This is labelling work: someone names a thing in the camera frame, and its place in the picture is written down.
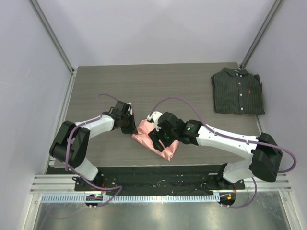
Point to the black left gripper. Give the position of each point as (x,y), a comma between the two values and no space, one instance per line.
(132,129)

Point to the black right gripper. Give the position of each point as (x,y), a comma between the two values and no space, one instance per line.
(155,135)

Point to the pink satin napkin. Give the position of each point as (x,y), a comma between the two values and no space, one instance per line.
(143,138)

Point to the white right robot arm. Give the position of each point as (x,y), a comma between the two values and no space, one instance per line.
(261,158)

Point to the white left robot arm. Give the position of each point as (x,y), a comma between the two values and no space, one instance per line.
(71,141)

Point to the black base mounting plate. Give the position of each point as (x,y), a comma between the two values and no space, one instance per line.
(165,180)

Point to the dark striped folded shirt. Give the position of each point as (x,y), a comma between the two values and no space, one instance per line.
(236,91)

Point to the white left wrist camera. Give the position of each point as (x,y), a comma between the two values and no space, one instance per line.
(129,111)

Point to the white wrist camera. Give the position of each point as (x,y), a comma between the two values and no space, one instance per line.
(153,118)
(129,111)

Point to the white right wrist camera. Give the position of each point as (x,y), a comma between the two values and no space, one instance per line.
(153,118)

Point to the white slotted cable duct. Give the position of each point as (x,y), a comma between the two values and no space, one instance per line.
(90,198)

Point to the left aluminium frame post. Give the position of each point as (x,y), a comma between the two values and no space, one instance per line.
(50,32)

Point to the aluminium frame post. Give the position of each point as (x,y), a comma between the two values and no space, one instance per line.
(277,4)
(50,32)

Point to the right aluminium frame post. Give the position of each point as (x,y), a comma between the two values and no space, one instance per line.
(277,4)

